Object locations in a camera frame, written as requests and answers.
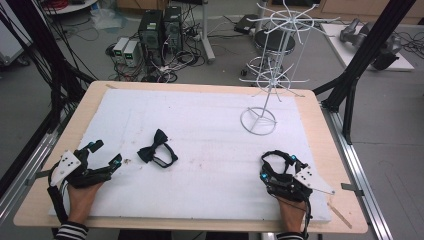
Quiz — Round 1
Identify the black round stool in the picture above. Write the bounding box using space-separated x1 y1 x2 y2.
248 29 297 76

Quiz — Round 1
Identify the person's left hand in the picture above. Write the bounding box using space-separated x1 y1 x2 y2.
66 181 105 225

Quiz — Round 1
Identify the black bow tie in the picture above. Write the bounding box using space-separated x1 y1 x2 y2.
136 128 179 169

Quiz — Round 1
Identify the white wire rack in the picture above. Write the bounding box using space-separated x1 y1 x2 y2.
238 0 341 137

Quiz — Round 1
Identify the black computer tower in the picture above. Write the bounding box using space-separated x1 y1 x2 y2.
137 9 165 67
162 5 184 55

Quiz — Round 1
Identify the white power supply unit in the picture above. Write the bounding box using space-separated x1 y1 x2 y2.
122 40 141 68
112 36 130 64

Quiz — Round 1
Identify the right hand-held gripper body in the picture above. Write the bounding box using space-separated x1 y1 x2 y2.
265 161 336 203

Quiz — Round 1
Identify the black flat floor device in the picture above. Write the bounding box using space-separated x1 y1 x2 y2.
233 13 260 35

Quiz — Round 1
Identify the grey robot device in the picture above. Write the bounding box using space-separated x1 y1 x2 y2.
339 17 403 71

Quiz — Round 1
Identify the white floor board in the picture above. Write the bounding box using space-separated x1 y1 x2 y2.
320 22 416 72

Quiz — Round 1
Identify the clear plastic bag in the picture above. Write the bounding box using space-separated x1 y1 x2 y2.
90 7 128 32

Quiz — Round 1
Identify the aluminium frame rail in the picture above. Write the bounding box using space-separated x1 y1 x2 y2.
0 111 73 219
320 101 395 240

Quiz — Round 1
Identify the thin wooden stick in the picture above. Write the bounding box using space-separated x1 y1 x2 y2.
327 201 353 230

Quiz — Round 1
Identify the person's right hand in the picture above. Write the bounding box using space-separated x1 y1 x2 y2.
274 195 310 234

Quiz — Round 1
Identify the black metal frame post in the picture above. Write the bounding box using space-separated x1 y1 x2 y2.
312 0 418 145
0 0 97 198

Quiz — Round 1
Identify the tangle of floor cables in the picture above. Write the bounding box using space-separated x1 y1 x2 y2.
105 6 214 84

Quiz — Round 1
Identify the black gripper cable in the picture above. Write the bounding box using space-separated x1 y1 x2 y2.
301 199 313 240
46 169 70 225

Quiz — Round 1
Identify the grey desk leg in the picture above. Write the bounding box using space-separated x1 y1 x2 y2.
199 0 216 65

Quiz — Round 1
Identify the white foam mat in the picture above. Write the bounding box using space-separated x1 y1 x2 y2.
48 87 333 223

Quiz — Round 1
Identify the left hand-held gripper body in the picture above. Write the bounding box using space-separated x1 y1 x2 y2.
49 148 113 188

